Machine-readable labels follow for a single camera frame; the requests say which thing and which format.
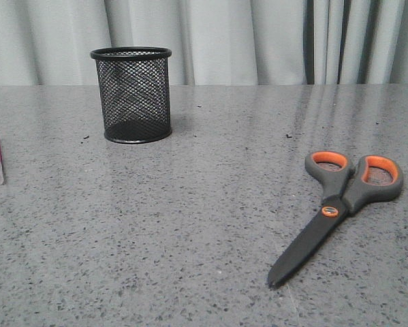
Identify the grey orange handled scissors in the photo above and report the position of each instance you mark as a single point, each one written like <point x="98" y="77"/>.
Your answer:
<point x="346" y="190"/>

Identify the black mesh pen cup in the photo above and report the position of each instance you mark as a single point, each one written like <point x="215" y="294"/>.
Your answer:
<point x="134" y="90"/>

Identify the grey pleated curtain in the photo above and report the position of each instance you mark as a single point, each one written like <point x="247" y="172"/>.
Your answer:
<point x="212" y="42"/>

